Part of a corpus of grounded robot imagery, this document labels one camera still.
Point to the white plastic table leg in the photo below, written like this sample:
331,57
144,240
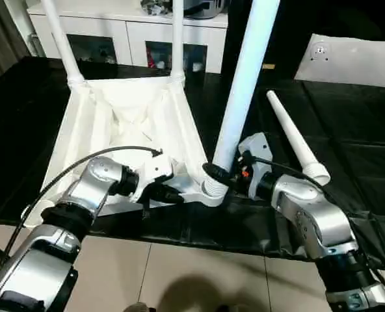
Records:
244,81
177,39
64,42
295,133

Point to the grey-brown curtain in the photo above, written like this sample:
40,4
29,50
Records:
4,32

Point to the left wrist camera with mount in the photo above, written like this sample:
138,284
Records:
155,169

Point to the dark cabinet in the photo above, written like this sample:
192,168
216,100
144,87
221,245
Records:
293,26

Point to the white glass-door cabinet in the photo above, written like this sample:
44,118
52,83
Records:
98,22

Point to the red item behind glass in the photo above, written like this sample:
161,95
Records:
150,55

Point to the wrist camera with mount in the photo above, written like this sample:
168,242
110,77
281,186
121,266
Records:
155,169
257,143

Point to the white board with round fitting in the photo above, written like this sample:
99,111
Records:
352,58

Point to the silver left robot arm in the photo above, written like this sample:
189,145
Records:
91,185

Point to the small tan label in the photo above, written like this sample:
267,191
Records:
269,66

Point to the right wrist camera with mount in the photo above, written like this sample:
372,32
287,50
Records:
257,143

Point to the black work mat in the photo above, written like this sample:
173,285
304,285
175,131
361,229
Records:
342,130

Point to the white plastic table top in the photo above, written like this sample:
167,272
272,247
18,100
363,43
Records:
91,130

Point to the grey round object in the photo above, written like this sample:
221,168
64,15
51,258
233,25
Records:
205,6

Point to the small white jar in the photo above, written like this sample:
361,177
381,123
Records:
197,66

